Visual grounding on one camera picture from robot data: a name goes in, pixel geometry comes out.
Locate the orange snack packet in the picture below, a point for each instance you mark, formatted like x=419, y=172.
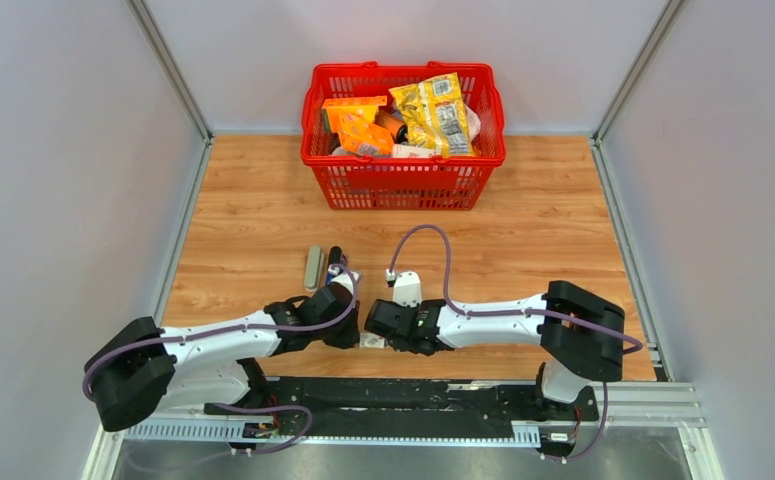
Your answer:
x=365, y=139

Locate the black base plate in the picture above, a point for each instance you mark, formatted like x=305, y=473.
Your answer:
x=409, y=406

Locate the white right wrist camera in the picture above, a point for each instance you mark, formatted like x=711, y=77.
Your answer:
x=406, y=287

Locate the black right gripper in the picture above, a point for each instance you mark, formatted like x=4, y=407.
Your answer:
x=398, y=346

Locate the yellow snack bag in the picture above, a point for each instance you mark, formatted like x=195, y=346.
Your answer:
x=435, y=115

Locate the white slotted cable duct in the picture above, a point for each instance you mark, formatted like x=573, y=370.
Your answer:
x=233, y=430

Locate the grey and white stapler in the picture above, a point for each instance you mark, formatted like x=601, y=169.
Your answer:
x=313, y=268

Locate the red plastic shopping basket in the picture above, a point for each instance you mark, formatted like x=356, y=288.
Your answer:
x=361, y=182

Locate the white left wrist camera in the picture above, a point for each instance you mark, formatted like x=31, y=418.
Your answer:
x=348, y=279

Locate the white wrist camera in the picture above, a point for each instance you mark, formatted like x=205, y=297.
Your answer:
x=348, y=279
x=406, y=287

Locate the white staple box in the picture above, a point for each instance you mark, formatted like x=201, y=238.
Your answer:
x=369, y=340

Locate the blue and black stapler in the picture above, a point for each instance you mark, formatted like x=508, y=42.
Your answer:
x=335, y=263

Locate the orange carton box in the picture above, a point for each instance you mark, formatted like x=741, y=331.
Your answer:
x=364, y=107

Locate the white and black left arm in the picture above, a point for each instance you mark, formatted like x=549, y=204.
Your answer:
x=145, y=369

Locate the aluminium frame rail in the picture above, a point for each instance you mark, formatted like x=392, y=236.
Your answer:
x=148, y=25

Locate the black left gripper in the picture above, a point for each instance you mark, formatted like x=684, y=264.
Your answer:
x=351, y=337

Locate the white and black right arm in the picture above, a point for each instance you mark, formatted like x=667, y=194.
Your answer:
x=583, y=332

